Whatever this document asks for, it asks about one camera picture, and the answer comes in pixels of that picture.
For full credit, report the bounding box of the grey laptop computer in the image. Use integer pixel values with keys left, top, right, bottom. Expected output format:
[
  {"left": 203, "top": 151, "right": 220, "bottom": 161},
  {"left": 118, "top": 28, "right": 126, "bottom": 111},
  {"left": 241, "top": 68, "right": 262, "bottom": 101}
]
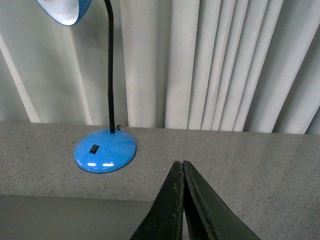
[{"left": 0, "top": 195, "right": 152, "bottom": 240}]

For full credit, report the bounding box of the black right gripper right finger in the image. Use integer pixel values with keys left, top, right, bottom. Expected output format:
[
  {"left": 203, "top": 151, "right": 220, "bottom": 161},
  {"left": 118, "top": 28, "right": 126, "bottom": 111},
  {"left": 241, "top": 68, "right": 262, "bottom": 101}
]
[{"left": 183, "top": 161, "right": 259, "bottom": 240}]

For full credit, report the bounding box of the blue desk lamp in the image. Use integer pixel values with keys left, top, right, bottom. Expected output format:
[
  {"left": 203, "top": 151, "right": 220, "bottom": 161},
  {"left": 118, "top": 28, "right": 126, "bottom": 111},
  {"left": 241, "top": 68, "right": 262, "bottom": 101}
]
[{"left": 37, "top": 0, "right": 137, "bottom": 174}]

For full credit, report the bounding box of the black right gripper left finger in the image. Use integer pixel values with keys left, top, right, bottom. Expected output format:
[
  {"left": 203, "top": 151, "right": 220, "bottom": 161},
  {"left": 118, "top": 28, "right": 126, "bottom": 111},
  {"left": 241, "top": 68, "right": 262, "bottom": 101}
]
[{"left": 131, "top": 161, "right": 185, "bottom": 240}]

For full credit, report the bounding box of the white pleated curtain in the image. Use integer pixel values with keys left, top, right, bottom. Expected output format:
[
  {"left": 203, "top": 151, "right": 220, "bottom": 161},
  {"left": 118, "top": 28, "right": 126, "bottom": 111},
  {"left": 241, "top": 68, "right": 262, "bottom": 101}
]
[{"left": 0, "top": 0, "right": 320, "bottom": 134}]

